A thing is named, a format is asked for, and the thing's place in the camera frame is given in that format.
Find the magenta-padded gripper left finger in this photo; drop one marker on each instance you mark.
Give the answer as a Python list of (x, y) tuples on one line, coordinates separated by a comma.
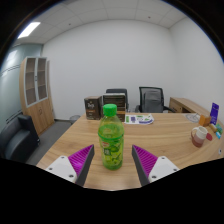
[(60, 166)]

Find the purple standing pouch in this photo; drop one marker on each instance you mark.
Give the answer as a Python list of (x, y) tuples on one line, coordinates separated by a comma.
[(214, 112)]

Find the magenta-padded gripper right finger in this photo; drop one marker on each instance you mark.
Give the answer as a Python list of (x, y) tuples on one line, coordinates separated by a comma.
[(163, 166)]

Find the grey waste bin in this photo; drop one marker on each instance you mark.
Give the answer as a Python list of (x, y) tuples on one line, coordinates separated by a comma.
[(74, 118)]

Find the green drink bottle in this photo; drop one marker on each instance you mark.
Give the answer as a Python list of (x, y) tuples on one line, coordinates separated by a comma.
[(111, 140)]

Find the printed paper sheet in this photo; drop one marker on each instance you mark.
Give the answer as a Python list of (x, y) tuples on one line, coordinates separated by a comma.
[(139, 119)]

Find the white and brown mug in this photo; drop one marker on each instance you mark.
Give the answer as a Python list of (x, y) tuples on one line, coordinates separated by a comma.
[(200, 135)]

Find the small blue packet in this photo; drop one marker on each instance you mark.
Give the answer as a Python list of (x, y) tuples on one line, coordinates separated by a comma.
[(218, 134)]

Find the open dark cardboard box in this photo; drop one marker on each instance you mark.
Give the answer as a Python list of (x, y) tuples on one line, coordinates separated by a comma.
[(114, 100)]

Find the tan flat packet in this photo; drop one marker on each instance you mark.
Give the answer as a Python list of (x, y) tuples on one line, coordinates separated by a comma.
[(212, 127)]

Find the black leather armchair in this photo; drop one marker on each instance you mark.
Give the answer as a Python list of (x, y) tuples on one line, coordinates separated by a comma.
[(18, 136)]

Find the wooden shelf cabinet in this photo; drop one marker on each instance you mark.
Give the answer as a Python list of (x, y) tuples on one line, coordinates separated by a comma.
[(38, 106)]

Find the dark brown printed carton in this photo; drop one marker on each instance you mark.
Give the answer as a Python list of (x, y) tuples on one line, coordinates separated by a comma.
[(92, 107)]

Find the wooden side desk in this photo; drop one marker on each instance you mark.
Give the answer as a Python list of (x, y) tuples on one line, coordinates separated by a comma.
[(181, 104)]

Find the black mesh office chair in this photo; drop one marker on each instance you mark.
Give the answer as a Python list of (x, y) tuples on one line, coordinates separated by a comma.
[(152, 99)]

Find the black padded office chair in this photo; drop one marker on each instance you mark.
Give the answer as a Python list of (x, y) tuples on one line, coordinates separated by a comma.
[(116, 90)]

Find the long ceiling light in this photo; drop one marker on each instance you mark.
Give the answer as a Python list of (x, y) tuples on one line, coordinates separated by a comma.
[(29, 30)]

